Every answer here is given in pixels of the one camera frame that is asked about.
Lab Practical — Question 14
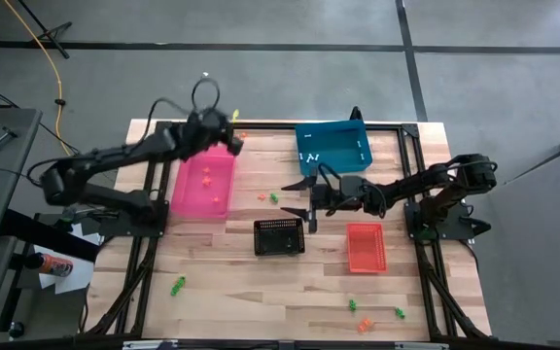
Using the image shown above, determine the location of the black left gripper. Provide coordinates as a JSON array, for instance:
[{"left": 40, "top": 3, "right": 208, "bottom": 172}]
[{"left": 175, "top": 109, "right": 245, "bottom": 162}]

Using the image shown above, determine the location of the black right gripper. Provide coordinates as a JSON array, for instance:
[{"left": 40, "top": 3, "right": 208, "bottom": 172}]
[{"left": 279, "top": 175, "right": 374, "bottom": 234}]

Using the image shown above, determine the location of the black slotted plastic basket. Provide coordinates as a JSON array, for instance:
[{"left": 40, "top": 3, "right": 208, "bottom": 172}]
[{"left": 253, "top": 217, "right": 307, "bottom": 258}]

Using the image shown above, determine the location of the pink plastic bin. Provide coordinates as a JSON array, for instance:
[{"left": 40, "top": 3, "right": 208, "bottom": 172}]
[{"left": 170, "top": 144, "right": 237, "bottom": 221}]

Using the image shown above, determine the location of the orange slotted plastic basket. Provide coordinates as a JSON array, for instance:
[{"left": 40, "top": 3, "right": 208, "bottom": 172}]
[{"left": 346, "top": 222, "right": 389, "bottom": 274}]

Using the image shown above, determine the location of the blue plastic bin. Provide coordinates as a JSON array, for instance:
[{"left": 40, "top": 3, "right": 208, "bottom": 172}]
[{"left": 294, "top": 119, "right": 374, "bottom": 178}]

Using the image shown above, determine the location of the white paper sheet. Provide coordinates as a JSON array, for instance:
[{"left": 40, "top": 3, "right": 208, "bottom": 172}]
[{"left": 34, "top": 222, "right": 102, "bottom": 296}]

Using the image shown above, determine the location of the orange can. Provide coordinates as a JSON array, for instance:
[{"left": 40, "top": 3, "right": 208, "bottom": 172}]
[{"left": 36, "top": 252, "right": 75, "bottom": 279}]

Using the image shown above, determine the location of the black tripod stand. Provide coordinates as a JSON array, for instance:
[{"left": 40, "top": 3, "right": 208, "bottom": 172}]
[{"left": 15, "top": 0, "right": 74, "bottom": 60}]

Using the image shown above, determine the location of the grey desk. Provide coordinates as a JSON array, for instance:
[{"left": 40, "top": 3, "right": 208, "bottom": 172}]
[{"left": 0, "top": 107, "right": 44, "bottom": 344}]

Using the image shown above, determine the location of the grey panel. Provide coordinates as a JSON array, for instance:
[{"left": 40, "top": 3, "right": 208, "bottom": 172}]
[{"left": 473, "top": 123, "right": 560, "bottom": 349}]

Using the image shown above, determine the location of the black sleeved cable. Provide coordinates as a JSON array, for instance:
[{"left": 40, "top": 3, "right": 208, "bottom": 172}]
[
  {"left": 191, "top": 76, "right": 223, "bottom": 113},
  {"left": 315, "top": 161, "right": 345, "bottom": 189}
]

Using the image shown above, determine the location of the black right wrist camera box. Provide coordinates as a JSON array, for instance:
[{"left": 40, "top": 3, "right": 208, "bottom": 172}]
[{"left": 339, "top": 174, "right": 365, "bottom": 196}]

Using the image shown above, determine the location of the yellow cable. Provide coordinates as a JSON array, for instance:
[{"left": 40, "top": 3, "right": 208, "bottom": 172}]
[{"left": 1, "top": 0, "right": 75, "bottom": 157}]

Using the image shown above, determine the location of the silver metal bracket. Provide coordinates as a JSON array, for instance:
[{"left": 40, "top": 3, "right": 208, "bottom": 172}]
[
  {"left": 122, "top": 339, "right": 180, "bottom": 350},
  {"left": 394, "top": 341, "right": 449, "bottom": 350}
]

